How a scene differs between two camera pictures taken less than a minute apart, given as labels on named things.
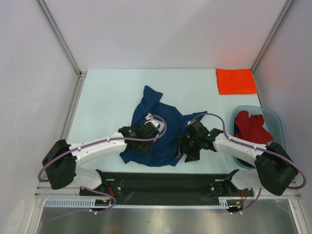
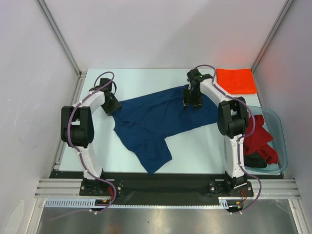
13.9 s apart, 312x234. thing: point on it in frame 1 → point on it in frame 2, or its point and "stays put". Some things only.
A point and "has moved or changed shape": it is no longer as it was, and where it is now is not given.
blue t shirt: (165, 152) has moved or changed shape
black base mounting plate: (164, 188) stays put
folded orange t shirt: (231, 81) stays put
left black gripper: (146, 149) → (116, 106)
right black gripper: (186, 145) → (192, 102)
